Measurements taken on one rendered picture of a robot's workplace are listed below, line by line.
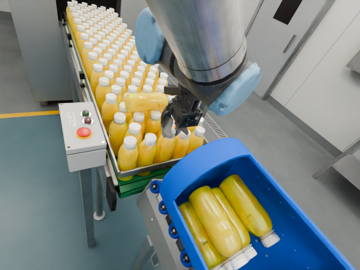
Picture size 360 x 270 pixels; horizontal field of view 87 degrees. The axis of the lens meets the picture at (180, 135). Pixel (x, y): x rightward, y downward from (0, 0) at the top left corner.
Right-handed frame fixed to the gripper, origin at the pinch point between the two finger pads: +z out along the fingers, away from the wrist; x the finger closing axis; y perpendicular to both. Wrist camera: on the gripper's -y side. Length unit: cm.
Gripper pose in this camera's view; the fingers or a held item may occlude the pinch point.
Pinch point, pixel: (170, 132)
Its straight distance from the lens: 64.9
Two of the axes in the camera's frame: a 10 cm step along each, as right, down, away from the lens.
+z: -2.8, 7.1, 6.5
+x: 8.5, -1.4, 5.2
